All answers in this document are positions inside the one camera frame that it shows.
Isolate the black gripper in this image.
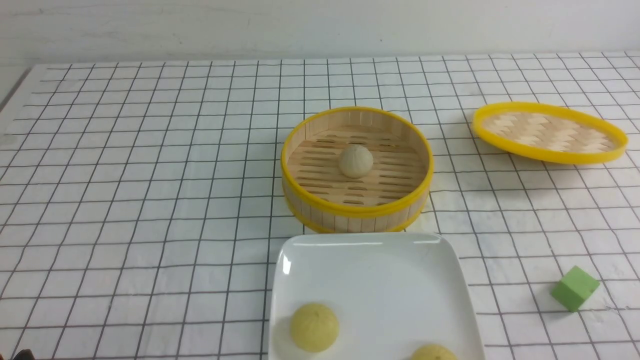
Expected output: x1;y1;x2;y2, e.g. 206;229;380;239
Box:
13;350;35;360

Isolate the beige steamed bun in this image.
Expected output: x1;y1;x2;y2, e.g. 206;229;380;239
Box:
338;145;374;179

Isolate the yellow steamed bun left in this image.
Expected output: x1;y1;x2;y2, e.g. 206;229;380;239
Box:
289;302;340;353

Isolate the yellow steamed bun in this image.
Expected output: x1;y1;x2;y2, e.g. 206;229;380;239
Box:
289;302;340;353
409;343;458;360

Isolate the white square plate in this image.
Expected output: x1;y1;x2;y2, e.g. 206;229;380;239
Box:
269;232;486;360

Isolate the yellow steamed bun bottom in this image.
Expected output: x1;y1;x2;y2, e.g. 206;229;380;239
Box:
409;343;458;360

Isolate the white black grid tablecloth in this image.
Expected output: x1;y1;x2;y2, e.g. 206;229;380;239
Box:
0;51;639;360

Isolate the yellow rimmed bamboo steamer basket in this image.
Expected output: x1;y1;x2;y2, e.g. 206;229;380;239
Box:
280;106;434;233

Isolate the green cube block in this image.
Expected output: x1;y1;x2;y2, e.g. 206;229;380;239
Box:
550;266;601;313

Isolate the yellow rimmed woven steamer lid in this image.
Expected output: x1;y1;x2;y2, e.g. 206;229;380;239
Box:
471;101;629;166

